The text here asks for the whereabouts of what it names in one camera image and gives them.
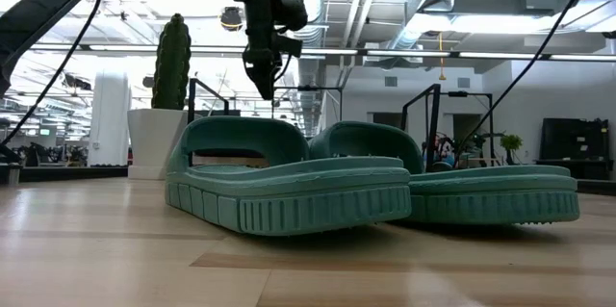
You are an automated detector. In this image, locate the small potted plant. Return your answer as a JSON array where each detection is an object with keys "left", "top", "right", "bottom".
[{"left": 499, "top": 133, "right": 525, "bottom": 166}]

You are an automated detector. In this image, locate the tall green cactus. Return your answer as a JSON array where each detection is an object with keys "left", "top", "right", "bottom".
[{"left": 151, "top": 13, "right": 193, "bottom": 111}]

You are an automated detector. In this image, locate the black cabinet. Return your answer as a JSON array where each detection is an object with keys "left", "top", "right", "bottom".
[{"left": 535, "top": 117, "right": 611, "bottom": 181}]

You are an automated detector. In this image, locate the white angular planter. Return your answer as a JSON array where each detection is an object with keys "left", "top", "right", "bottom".
[{"left": 127, "top": 108, "right": 190, "bottom": 181}]

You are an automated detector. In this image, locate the black table edge rail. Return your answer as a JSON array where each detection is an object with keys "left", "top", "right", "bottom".
[{"left": 0, "top": 166, "right": 130, "bottom": 185}]

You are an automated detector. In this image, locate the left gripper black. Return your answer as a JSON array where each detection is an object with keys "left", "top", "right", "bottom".
[{"left": 235, "top": 0, "right": 303, "bottom": 100}]

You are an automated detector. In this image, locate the black ceiling device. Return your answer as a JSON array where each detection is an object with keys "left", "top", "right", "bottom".
[{"left": 219, "top": 6, "right": 244, "bottom": 33}]

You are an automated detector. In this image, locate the yellow hanging cord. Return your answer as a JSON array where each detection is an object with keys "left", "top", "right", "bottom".
[{"left": 436, "top": 31, "right": 448, "bottom": 82}]

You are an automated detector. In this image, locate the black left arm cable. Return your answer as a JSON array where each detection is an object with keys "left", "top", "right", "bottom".
[{"left": 0, "top": 0, "right": 106, "bottom": 147}]

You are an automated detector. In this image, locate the ribbed silver air duct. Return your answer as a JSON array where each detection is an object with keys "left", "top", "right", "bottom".
[{"left": 283, "top": 0, "right": 329, "bottom": 125}]

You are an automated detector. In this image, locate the white pillar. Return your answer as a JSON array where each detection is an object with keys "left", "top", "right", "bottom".
[{"left": 88, "top": 69, "right": 132, "bottom": 167}]

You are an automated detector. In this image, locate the long light bar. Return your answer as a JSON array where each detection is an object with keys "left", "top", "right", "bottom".
[{"left": 28, "top": 42, "right": 616, "bottom": 63}]

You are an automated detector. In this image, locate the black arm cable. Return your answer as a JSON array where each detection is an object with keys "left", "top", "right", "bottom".
[
  {"left": 451, "top": 0, "right": 603, "bottom": 155},
  {"left": 0, "top": 0, "right": 106, "bottom": 147}
]

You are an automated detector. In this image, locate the black metal frame rig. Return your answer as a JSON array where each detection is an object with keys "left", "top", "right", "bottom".
[{"left": 440, "top": 90, "right": 495, "bottom": 154}]

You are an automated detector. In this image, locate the wooden shelf with black frame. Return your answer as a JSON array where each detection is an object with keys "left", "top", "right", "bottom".
[{"left": 187, "top": 77, "right": 442, "bottom": 173}]

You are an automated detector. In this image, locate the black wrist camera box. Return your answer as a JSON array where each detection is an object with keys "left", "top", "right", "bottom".
[{"left": 277, "top": 0, "right": 309, "bottom": 33}]

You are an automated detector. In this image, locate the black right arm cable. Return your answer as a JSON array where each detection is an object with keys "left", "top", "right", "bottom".
[{"left": 451, "top": 0, "right": 603, "bottom": 155}]

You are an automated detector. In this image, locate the green slide sandal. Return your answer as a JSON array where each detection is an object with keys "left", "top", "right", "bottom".
[
  {"left": 307, "top": 120, "right": 581, "bottom": 225},
  {"left": 165, "top": 115, "right": 413, "bottom": 237}
]

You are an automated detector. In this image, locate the blue and red object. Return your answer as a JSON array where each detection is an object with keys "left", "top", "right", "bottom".
[{"left": 422, "top": 132, "right": 458, "bottom": 173}]

